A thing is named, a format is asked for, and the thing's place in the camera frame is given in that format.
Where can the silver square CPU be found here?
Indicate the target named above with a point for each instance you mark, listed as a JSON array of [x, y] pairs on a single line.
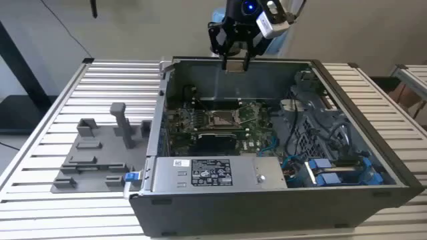
[[235, 67]]

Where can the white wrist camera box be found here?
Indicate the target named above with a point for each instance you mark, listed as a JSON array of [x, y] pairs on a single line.
[[270, 25]]

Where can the blue disk carrier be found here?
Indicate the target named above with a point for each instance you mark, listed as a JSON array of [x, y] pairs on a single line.
[[321, 163], [329, 179]]

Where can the black hanging rod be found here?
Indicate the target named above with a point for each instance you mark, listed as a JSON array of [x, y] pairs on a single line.
[[94, 8]]

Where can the black crate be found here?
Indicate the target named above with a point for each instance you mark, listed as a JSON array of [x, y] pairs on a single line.
[[383, 85]]

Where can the silver power supply unit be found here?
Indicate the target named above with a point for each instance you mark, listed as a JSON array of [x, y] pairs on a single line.
[[174, 175]]

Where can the dark grey PC case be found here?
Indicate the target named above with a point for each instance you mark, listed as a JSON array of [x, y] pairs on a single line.
[[234, 212]]

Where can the green motherboard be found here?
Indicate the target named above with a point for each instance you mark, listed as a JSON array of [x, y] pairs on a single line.
[[256, 125]]

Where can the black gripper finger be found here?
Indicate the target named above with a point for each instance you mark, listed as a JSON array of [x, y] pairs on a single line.
[[258, 46], [220, 37]]

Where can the grey plastic parts rack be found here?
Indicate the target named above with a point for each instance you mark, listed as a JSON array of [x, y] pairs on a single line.
[[100, 155]]

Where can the black floor stand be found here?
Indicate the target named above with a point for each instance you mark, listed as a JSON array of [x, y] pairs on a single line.
[[22, 65]]

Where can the metal slatted side table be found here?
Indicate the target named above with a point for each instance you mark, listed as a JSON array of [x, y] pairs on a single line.
[[415, 77]]

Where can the thin metal locking lever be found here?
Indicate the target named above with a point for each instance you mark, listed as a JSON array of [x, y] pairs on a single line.
[[202, 104]]

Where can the blue case latch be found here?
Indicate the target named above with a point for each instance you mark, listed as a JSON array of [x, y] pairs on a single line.
[[131, 176]]

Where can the grey metal drive cage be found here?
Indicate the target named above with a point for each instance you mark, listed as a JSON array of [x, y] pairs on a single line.
[[310, 140]]

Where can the black graphics card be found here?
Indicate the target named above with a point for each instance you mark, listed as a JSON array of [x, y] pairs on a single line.
[[216, 143]]

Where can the metal CPU socket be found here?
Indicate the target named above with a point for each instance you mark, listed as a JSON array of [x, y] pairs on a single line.
[[222, 118]]

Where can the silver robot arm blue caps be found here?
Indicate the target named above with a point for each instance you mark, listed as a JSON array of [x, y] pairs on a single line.
[[278, 46]]

